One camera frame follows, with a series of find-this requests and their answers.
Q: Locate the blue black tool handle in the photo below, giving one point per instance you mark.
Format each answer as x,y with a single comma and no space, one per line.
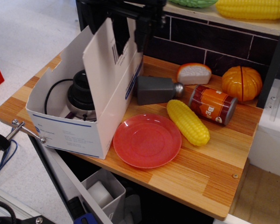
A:
78,212

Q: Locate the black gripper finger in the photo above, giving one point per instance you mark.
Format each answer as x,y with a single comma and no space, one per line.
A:
143,32
95,17

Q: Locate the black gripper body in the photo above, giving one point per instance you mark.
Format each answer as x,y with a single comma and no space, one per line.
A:
133,9

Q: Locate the metal table clamp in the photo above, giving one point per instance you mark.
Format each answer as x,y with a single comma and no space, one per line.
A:
5,142

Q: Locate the yellow toy corn cob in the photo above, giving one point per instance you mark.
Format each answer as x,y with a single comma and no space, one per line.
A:
188,123

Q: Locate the orange toy pumpkin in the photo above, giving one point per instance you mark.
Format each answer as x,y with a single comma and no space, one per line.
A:
244,83

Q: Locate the white roll in bin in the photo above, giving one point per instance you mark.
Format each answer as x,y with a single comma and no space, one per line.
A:
100,194

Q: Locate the grey storage bin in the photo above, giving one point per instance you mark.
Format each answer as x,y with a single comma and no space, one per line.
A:
115,209

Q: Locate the white aluminium frame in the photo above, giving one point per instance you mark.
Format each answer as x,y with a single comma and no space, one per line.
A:
21,210

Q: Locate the black base with screw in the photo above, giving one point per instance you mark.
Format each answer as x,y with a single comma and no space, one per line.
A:
12,219

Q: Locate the green toy vegetable on shelf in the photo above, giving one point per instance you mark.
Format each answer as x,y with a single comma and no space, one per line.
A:
195,3

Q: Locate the toy cheese wedge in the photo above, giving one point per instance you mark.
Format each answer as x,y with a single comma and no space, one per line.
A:
193,73

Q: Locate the black round device in box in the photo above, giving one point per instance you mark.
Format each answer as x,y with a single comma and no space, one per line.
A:
79,99

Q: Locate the red plastic plate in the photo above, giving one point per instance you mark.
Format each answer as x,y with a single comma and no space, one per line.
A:
147,141

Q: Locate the yellow corn on shelf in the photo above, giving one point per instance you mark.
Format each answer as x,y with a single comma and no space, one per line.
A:
249,9

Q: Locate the grey salt shaker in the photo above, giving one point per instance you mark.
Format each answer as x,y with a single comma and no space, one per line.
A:
154,90

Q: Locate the white cardboard box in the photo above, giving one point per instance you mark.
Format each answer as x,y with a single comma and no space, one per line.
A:
111,79

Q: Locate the toy beans can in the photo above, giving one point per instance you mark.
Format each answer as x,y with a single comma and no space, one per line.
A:
212,104

